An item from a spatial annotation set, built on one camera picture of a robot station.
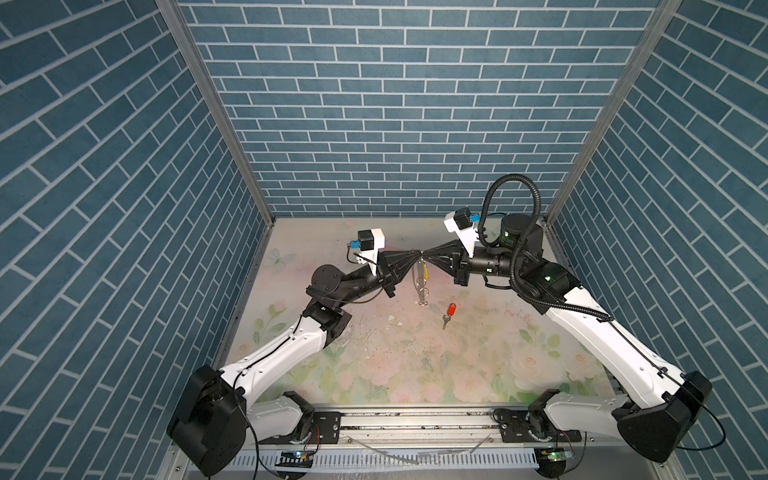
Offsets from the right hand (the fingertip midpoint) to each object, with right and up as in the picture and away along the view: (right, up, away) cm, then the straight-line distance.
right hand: (421, 252), depth 63 cm
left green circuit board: (-30, -51, +9) cm, 60 cm away
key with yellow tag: (+1, -4, +1) cm, 5 cm away
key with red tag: (+12, -20, +33) cm, 40 cm away
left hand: (-1, -2, -1) cm, 2 cm away
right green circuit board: (+32, -50, +9) cm, 60 cm away
